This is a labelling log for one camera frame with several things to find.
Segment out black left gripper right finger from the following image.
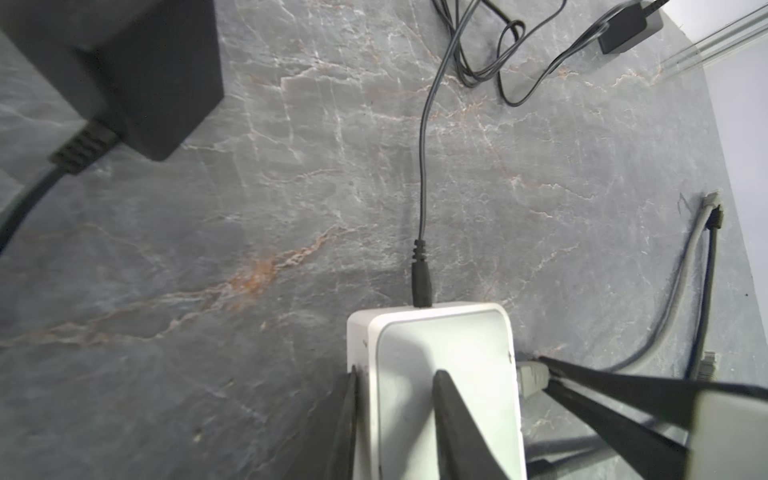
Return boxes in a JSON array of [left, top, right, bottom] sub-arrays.
[[432, 370, 508, 480]]

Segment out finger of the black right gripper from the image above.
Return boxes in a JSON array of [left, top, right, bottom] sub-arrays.
[[545, 381, 688, 479], [538, 357, 767, 429]]

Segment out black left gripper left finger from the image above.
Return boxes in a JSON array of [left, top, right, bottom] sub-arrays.
[[283, 367, 358, 480]]

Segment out black ethernet cable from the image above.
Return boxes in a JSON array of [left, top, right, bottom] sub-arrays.
[[683, 205, 725, 380]]

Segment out grey ethernet cable curved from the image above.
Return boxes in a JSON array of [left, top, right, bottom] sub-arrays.
[[516, 189, 722, 398]]

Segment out white network switch box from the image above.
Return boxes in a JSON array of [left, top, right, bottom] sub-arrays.
[[346, 302, 527, 479]]

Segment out black power adapter small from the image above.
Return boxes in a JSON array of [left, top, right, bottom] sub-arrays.
[[411, 1, 666, 309]]

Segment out black power adapter large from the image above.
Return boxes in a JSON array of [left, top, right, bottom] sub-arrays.
[[1, 0, 224, 247]]

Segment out aluminium frame rail right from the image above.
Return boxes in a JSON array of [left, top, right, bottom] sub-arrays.
[[653, 5, 767, 84]]

